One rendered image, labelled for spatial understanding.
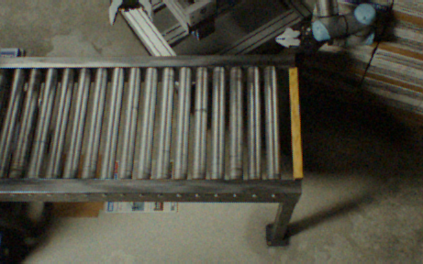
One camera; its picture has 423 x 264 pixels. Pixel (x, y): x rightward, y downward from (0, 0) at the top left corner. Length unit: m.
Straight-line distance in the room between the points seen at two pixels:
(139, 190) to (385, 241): 1.31
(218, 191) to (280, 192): 0.21
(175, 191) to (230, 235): 0.82
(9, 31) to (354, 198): 2.23
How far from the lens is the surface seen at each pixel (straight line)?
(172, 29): 2.65
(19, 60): 2.04
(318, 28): 1.79
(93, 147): 1.76
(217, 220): 2.42
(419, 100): 2.46
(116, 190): 1.68
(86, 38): 3.02
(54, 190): 1.75
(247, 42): 2.57
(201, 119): 1.72
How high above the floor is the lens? 2.35
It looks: 66 degrees down
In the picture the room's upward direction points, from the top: 8 degrees counter-clockwise
